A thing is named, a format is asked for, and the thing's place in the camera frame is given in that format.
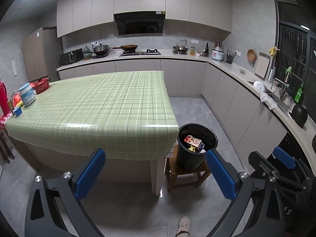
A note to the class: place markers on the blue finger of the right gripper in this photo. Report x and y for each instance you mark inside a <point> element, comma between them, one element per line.
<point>284,158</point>

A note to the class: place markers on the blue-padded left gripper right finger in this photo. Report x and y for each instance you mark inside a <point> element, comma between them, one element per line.
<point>267,216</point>

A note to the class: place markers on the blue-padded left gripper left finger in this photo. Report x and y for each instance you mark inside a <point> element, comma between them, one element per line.
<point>42,214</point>

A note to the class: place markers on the black trash bin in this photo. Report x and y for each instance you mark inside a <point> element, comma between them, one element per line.
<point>186,159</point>

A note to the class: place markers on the kitchen faucet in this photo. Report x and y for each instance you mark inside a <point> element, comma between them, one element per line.
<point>283,84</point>

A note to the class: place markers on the upper kitchen cabinets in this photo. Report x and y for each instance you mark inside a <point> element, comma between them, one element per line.
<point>74,15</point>

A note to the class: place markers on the black round kettle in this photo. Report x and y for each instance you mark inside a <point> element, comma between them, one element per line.
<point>299,114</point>

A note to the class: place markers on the yellow towel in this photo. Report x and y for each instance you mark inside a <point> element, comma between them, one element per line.
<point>194,149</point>

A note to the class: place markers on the red white milk carton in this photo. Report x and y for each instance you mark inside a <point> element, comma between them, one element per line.
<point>192,141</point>

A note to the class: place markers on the green dish soap bottle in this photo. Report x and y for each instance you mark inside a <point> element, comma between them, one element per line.
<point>299,94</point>

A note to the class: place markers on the person's beige shoe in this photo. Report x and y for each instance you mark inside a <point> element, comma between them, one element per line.
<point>183,227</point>

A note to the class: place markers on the wooden stool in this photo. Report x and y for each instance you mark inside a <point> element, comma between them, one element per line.
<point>172,172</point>

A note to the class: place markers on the white plate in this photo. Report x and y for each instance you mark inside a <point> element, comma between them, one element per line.
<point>259,86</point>

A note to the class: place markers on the white cutting board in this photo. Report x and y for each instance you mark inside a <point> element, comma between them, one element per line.
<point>262,65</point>

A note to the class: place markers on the small blue cup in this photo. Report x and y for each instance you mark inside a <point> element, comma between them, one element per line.
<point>17,111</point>

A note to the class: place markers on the woven bamboo basket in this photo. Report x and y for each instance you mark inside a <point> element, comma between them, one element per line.
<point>251,55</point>

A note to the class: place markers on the red thermos bottle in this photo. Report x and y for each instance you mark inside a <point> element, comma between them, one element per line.
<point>4,99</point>

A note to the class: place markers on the white blue container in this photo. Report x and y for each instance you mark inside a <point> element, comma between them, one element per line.
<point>27,94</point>

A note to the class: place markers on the black utensil holder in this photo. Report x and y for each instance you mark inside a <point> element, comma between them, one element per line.
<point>229,57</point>

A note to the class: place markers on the red enamel pot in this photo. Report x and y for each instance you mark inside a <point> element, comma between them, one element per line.
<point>41,85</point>

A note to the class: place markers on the white rice cooker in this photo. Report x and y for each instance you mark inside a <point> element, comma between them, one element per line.
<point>217,53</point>

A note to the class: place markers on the black microwave oven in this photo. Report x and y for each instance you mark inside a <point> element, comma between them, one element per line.
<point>71,57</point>

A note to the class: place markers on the gas stove top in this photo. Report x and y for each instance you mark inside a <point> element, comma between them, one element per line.
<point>140,53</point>

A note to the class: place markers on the green ceramic vase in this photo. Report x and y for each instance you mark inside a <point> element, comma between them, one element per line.
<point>86,52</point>

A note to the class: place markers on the black lidded pan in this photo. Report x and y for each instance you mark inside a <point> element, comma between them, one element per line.
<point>101,49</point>

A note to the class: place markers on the black wok on stove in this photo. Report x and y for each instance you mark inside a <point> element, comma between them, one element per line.
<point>131,48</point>

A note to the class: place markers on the black range hood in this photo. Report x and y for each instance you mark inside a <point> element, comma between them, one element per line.
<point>140,22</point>

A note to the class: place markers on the steel pot with handle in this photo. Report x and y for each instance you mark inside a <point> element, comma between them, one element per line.
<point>180,47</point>

